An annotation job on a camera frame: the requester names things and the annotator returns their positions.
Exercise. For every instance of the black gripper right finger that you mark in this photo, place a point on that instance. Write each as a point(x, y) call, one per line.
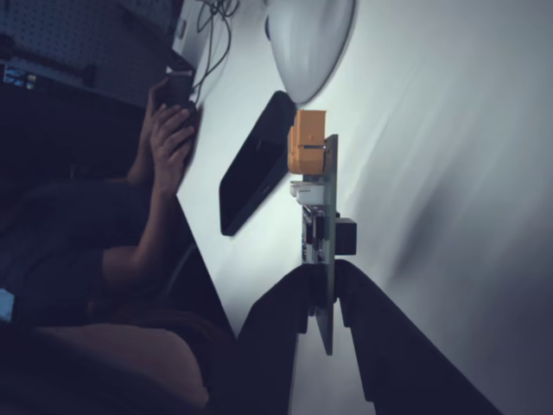
point(402, 363)

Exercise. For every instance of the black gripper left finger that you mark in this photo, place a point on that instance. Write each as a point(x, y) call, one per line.
point(276, 320)

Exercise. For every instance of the circuit board with yellow connectors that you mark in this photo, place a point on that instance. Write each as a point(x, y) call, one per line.
point(330, 194)

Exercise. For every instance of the black handheld phone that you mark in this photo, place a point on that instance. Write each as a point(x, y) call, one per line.
point(179, 91)

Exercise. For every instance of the bare-armed person's left forearm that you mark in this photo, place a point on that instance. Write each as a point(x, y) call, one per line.
point(139, 168)

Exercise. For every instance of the bare-armed person's right forearm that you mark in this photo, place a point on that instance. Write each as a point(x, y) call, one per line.
point(147, 242)

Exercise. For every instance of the bare-armed person's right hand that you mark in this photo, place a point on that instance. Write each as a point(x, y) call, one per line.
point(170, 142)

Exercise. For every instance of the bare-armed person's left hand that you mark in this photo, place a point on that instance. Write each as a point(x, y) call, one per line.
point(151, 104)

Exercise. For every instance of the smartphone in dark blue case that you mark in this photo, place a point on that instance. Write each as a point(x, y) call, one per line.
point(255, 173)

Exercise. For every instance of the person in dark t-shirt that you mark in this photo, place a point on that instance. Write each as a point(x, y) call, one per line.
point(65, 225)

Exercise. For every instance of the rounded dome-shaped object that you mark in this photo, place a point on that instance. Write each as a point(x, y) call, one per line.
point(311, 43)

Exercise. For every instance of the small lit display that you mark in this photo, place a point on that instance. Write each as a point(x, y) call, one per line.
point(13, 77)

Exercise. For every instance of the white perforated pegboard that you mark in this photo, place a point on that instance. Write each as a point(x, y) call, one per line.
point(65, 26)

